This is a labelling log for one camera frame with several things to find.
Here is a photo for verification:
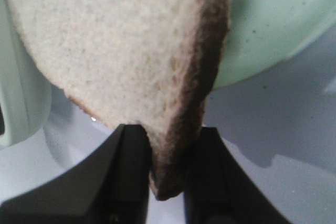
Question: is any green breakfast maker base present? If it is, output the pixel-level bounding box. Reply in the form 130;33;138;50
1;0;51;147

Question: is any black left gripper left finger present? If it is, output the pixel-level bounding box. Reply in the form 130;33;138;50
1;125;151;223

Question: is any bread slice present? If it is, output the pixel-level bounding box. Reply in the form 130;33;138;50
7;0;232;200

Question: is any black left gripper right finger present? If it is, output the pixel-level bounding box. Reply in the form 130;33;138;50
184;127;289;223

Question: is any light green round plate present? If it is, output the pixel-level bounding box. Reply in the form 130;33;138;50
214;0;335;88

